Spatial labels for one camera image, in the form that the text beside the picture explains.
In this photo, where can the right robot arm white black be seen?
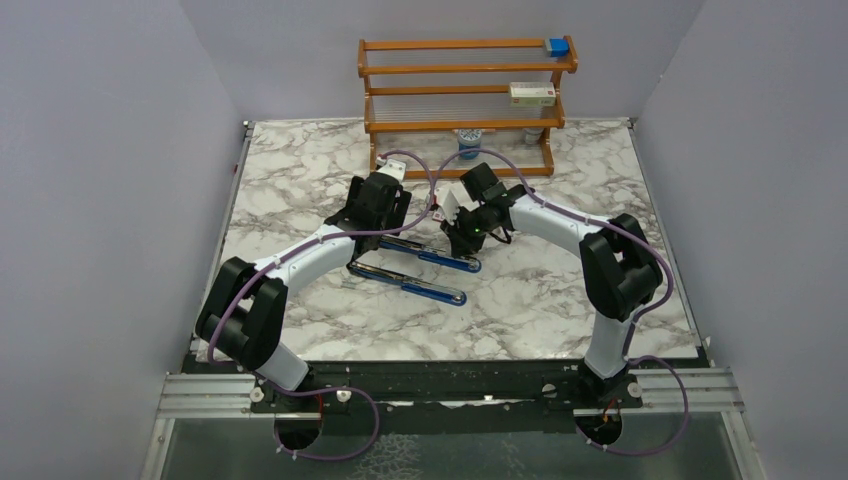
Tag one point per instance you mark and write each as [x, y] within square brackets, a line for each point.
[621, 272]

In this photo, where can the blue box on top shelf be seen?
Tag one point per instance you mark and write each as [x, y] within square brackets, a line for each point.
[557, 47]

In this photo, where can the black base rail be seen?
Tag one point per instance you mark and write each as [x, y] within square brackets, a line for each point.
[442, 397]

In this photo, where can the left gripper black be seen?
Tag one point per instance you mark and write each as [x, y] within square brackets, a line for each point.
[396, 215]

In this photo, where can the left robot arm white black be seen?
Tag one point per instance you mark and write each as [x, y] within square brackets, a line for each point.
[243, 314]

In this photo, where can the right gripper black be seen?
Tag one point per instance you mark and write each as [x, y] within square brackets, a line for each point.
[460, 244]

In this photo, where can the orange wooden shelf rack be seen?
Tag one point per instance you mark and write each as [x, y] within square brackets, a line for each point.
[419, 93]

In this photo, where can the blue stapler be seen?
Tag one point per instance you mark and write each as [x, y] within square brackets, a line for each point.
[401, 275]

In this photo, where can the white green carton box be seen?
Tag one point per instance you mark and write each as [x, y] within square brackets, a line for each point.
[532, 94]

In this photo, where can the blue white cup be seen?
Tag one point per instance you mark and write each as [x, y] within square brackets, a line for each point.
[469, 141]

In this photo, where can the white small jar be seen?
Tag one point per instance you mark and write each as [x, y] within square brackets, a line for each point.
[532, 136]

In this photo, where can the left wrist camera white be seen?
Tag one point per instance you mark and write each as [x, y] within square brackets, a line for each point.
[393, 168]

